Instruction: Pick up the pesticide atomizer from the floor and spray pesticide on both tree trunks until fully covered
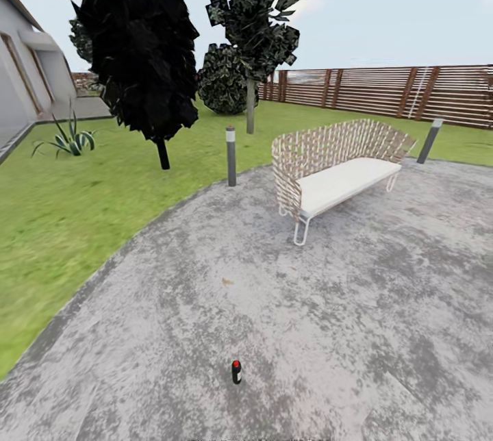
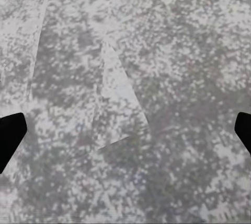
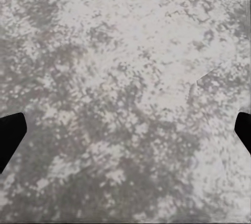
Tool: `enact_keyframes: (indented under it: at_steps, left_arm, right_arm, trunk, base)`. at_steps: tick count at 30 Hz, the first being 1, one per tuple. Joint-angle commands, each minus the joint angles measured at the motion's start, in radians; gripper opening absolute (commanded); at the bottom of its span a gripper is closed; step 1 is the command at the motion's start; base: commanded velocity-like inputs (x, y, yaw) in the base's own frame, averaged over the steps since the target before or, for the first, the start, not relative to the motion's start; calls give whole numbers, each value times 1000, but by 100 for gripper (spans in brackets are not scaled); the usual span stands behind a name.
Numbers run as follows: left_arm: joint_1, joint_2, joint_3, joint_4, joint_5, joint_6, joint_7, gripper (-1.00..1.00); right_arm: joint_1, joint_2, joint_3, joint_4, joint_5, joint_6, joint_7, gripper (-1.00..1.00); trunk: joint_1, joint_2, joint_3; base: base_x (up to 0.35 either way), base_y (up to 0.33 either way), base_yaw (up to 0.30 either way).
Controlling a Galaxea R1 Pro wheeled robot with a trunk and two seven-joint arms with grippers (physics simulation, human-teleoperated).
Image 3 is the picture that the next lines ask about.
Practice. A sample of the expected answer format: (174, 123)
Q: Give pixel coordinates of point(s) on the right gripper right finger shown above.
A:
(243, 129)

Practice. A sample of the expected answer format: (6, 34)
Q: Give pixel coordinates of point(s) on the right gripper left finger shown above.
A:
(12, 130)

